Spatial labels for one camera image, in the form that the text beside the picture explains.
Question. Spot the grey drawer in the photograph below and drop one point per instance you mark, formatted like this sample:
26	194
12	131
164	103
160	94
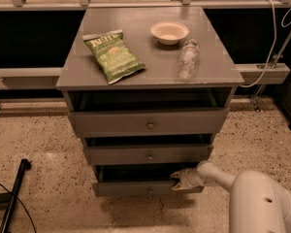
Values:
147	123
137	179
148	154

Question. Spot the white paper bowl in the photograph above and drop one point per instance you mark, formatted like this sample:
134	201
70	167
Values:
169	32

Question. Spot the green chip bag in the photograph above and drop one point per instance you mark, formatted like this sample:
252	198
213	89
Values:
113	56

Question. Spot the metal railing frame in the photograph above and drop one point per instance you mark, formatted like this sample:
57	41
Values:
36	37

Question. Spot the grey middle drawer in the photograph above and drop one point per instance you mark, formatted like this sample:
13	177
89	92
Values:
148	154

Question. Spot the grey top drawer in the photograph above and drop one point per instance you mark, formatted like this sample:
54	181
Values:
147	123

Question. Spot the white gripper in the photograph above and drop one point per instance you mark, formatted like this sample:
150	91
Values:
188	179

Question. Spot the clear plastic water bottle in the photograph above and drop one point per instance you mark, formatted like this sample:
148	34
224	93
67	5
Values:
188	61

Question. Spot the black stand leg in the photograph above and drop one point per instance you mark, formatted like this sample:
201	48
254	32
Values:
8	198

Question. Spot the grey bottom drawer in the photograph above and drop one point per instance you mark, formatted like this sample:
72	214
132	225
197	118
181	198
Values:
137	179

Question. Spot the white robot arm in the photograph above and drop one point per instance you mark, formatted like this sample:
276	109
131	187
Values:
257	203

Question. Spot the grey wooden drawer cabinet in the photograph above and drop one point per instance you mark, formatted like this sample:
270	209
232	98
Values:
157	87

